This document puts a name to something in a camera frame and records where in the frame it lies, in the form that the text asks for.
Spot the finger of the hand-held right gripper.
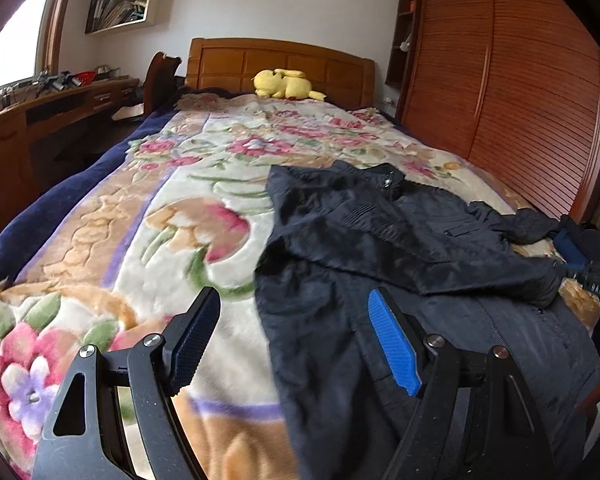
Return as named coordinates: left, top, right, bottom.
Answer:
left=560, top=214, right=600, bottom=256
left=552, top=230, right=588, bottom=267

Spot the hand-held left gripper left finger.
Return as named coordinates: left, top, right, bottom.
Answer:
left=30, top=286, right=222, bottom=480

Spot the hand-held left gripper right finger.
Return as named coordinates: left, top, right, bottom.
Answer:
left=367, top=287, right=588, bottom=480

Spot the black jacket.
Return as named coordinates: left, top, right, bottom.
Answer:
left=254, top=160, right=600, bottom=480

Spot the floral plush blanket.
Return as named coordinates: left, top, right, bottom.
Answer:
left=0, top=91, right=600, bottom=480

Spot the wooden louvered wardrobe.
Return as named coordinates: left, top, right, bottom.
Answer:
left=385, top=0, right=600, bottom=226

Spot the dark wooden chair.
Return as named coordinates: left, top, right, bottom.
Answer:
left=142, top=51, right=183, bottom=116

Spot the yellow plush toy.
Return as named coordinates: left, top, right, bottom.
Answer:
left=251, top=68, right=327, bottom=101

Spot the wooden desk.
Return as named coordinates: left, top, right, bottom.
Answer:
left=0, top=75, right=141, bottom=261

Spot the wooden bed headboard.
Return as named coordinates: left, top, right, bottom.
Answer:
left=185, top=37, right=376, bottom=111

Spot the window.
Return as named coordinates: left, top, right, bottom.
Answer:
left=0, top=0, right=63, bottom=96

